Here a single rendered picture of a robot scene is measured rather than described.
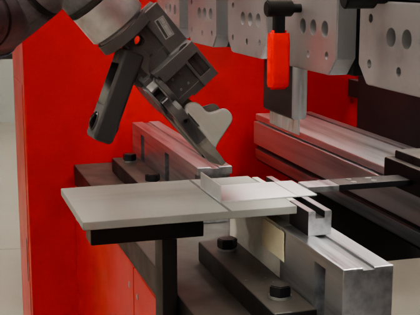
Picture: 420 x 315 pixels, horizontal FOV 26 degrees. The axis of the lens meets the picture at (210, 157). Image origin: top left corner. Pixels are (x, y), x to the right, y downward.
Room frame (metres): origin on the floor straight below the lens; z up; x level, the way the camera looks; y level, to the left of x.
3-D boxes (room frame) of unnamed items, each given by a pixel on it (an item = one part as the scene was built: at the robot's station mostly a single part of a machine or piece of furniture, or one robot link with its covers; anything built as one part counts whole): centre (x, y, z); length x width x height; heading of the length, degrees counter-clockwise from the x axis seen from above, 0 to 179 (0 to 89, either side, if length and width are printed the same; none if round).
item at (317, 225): (1.15, -0.10, 0.98); 0.20 x 0.03 x 0.03; 17
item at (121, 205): (1.13, 0.05, 1.00); 0.26 x 0.18 x 0.01; 107
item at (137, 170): (1.73, 0.14, 0.89); 0.30 x 0.05 x 0.03; 17
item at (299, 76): (1.17, -0.10, 1.13); 0.10 x 0.02 x 0.10; 17
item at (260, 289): (1.11, -0.05, 0.89); 0.30 x 0.05 x 0.03; 17
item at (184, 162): (1.70, 0.07, 0.92); 0.50 x 0.06 x 0.10; 17
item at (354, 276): (1.12, -0.11, 0.92); 0.39 x 0.06 x 0.10; 17
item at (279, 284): (1.02, -0.08, 0.91); 0.03 x 0.03 x 0.02
